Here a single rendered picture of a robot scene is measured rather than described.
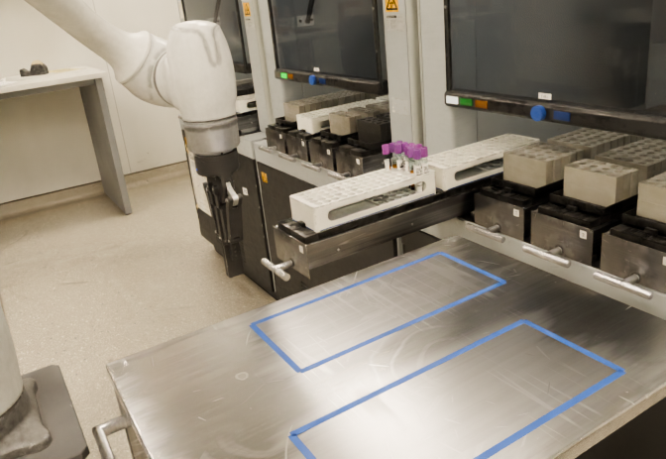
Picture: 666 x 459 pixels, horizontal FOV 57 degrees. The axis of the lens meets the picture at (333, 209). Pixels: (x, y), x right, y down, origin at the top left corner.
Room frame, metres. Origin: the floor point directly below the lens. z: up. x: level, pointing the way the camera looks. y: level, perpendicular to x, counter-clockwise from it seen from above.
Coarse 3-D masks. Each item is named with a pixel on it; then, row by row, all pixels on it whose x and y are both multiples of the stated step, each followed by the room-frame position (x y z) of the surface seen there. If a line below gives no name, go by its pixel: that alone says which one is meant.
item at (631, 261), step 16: (624, 224) 0.95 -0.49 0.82; (608, 240) 0.94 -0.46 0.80; (624, 240) 0.91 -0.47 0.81; (640, 240) 0.89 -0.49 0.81; (656, 240) 0.88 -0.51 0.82; (608, 256) 0.93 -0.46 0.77; (624, 256) 0.91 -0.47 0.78; (640, 256) 0.88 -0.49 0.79; (656, 256) 0.86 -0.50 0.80; (608, 272) 0.93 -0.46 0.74; (624, 272) 0.91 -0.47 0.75; (640, 272) 0.88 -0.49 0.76; (656, 272) 0.86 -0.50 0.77; (624, 288) 0.86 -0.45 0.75; (640, 288) 0.84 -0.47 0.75; (656, 288) 0.86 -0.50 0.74
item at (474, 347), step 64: (448, 256) 0.89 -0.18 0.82; (256, 320) 0.75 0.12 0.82; (320, 320) 0.73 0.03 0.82; (384, 320) 0.71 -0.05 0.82; (448, 320) 0.70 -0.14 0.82; (512, 320) 0.68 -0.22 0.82; (576, 320) 0.67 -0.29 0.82; (640, 320) 0.65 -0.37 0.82; (128, 384) 0.63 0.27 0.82; (192, 384) 0.62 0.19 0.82; (256, 384) 0.60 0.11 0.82; (320, 384) 0.59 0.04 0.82; (384, 384) 0.58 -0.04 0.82; (448, 384) 0.57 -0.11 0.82; (512, 384) 0.55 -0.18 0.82; (576, 384) 0.54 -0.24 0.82; (640, 384) 0.53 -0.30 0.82; (192, 448) 0.50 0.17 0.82; (256, 448) 0.50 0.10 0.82; (320, 448) 0.49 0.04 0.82; (384, 448) 0.48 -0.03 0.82; (448, 448) 0.47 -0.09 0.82; (512, 448) 0.46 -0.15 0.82; (576, 448) 0.46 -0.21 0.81
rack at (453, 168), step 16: (480, 144) 1.39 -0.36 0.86; (496, 144) 1.37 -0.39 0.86; (512, 144) 1.35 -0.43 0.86; (528, 144) 1.34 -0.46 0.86; (432, 160) 1.29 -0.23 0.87; (448, 160) 1.28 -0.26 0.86; (464, 160) 1.27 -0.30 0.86; (480, 160) 1.27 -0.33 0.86; (496, 160) 1.37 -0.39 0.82; (448, 176) 1.22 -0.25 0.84; (464, 176) 1.32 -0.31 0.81; (480, 176) 1.27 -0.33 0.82
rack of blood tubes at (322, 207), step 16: (368, 176) 1.21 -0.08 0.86; (384, 176) 1.21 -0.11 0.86; (400, 176) 1.20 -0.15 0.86; (416, 176) 1.18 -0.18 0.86; (432, 176) 1.20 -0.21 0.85; (304, 192) 1.16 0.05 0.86; (320, 192) 1.15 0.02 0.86; (336, 192) 1.13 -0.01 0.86; (352, 192) 1.12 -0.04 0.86; (368, 192) 1.12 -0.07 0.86; (384, 192) 1.14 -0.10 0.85; (400, 192) 1.21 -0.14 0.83; (416, 192) 1.19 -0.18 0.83; (432, 192) 1.20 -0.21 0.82; (304, 208) 1.09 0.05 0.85; (320, 208) 1.07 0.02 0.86; (336, 208) 1.20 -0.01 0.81; (352, 208) 1.19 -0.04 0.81; (368, 208) 1.18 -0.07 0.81; (384, 208) 1.14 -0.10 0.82; (320, 224) 1.07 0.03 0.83; (336, 224) 1.08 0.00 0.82
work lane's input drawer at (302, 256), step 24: (456, 192) 1.22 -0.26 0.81; (384, 216) 1.13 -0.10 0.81; (408, 216) 1.15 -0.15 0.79; (432, 216) 1.18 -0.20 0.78; (456, 216) 1.21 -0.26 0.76; (288, 240) 1.08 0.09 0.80; (312, 240) 1.05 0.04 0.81; (336, 240) 1.06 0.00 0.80; (360, 240) 1.09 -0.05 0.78; (384, 240) 1.11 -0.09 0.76; (264, 264) 1.09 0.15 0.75; (288, 264) 1.07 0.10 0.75; (312, 264) 1.03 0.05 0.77
